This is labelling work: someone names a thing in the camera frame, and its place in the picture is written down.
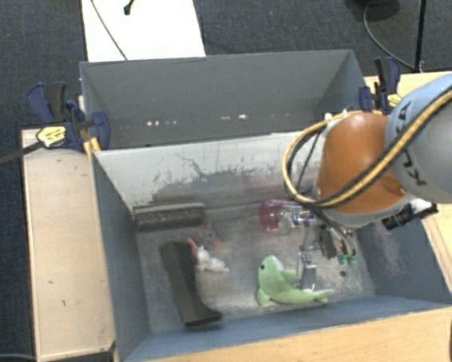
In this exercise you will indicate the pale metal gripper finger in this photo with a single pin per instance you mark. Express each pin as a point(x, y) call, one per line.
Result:
point(309, 279)
point(303, 261)

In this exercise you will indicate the green toy dolphin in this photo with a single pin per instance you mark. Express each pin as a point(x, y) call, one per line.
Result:
point(277, 287)

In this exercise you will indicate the pink clear glass thing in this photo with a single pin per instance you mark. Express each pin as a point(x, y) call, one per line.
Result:
point(269, 215)

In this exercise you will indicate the white toy animal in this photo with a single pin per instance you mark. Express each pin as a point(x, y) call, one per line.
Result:
point(209, 262)

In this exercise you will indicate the grey toy animal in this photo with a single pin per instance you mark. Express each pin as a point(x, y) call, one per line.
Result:
point(208, 234)

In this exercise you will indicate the black flat block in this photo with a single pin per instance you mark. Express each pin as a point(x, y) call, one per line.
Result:
point(186, 284)

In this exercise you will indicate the dark green flat block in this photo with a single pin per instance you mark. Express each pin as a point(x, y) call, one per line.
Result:
point(169, 216)

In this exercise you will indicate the grey metal bin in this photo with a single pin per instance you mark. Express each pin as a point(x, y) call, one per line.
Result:
point(217, 96)

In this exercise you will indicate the pale wood board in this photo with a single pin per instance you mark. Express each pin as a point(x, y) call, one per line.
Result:
point(64, 249)

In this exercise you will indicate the black cylinder on white bracket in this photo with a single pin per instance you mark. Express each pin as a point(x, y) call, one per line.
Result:
point(403, 217)

